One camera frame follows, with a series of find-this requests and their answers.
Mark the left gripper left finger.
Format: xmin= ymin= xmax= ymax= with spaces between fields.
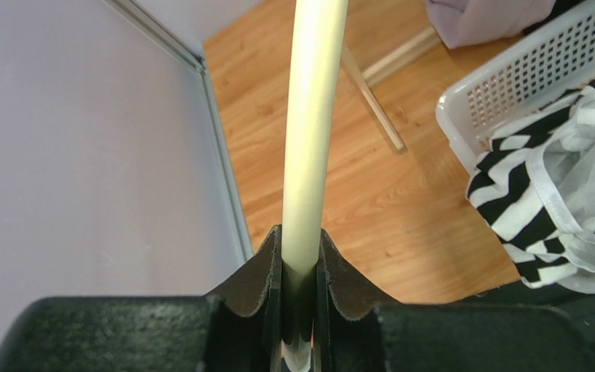
xmin=205 ymin=225 xmax=283 ymax=371

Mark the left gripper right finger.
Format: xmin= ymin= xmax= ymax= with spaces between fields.
xmin=314 ymin=229 xmax=398 ymax=371

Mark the black white striped tank top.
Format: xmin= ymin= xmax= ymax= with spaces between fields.
xmin=466 ymin=79 xmax=595 ymax=295

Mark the cream plastic hanger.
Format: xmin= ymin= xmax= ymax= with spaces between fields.
xmin=281 ymin=1 xmax=348 ymax=371

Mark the lilac tank top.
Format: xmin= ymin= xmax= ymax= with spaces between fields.
xmin=425 ymin=0 xmax=555 ymax=49

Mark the wooden clothes rack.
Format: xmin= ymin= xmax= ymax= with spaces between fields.
xmin=341 ymin=26 xmax=442 ymax=153

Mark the white plastic basket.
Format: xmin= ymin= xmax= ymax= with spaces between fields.
xmin=435 ymin=1 xmax=595 ymax=174

